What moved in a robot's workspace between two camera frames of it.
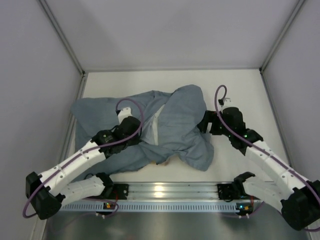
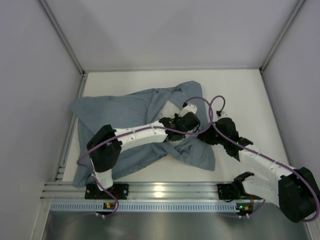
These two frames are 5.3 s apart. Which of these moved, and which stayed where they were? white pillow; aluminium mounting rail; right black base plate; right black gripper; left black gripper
Moved: right black gripper; left black gripper; white pillow
Stayed: aluminium mounting rail; right black base plate
